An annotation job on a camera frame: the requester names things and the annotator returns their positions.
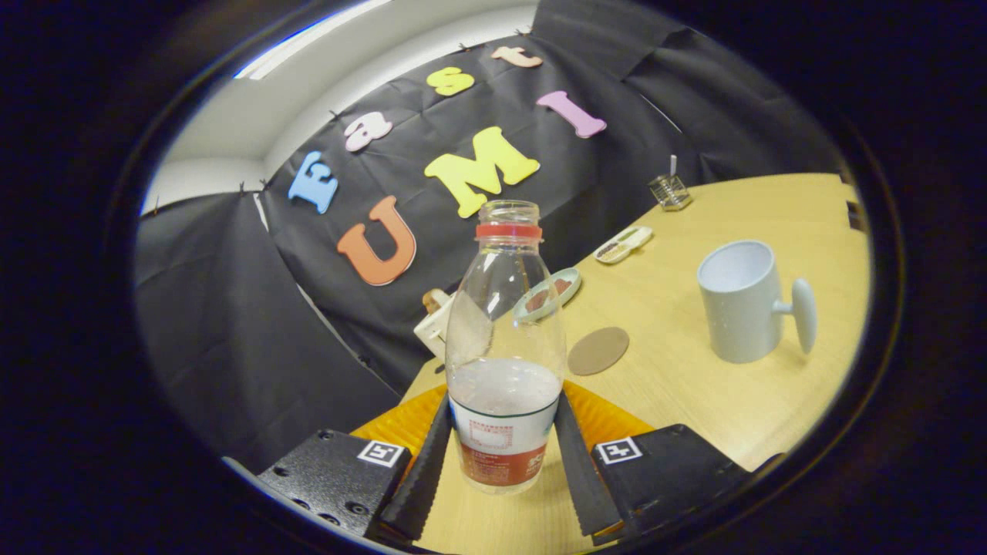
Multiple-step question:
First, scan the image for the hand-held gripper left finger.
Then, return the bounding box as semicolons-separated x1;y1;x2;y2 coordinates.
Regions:
254;383;453;547

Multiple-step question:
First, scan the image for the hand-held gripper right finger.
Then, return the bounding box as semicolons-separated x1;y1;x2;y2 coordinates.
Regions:
554;380;783;545

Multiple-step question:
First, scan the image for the clear plastic juice bottle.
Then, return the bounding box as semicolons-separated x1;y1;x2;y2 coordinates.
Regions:
445;200;568;495

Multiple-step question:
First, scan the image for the round brown coaster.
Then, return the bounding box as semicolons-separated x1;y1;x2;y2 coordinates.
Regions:
568;326;630;377

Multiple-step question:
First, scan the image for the pale blue cup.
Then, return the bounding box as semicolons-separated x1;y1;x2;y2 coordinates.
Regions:
697;240;818;365

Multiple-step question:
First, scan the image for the wooden table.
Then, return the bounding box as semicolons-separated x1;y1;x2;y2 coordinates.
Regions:
401;172;872;554

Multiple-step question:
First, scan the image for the white toaster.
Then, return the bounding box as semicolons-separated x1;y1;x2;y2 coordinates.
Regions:
413;291;456;363

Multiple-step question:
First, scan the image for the pale green plate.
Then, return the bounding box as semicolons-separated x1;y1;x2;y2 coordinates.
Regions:
513;267;582;323

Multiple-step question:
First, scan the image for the white divided grain tray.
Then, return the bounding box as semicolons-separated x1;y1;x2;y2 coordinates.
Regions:
594;225;654;265

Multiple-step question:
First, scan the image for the black backdrop cloth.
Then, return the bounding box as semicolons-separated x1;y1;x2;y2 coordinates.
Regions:
133;0;843;476

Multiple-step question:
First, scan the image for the metal mesh holder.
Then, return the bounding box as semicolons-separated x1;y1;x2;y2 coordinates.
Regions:
648;173;693;212

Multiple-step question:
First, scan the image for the long ceiling light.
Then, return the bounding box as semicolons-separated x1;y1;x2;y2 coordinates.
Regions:
234;0;394;80

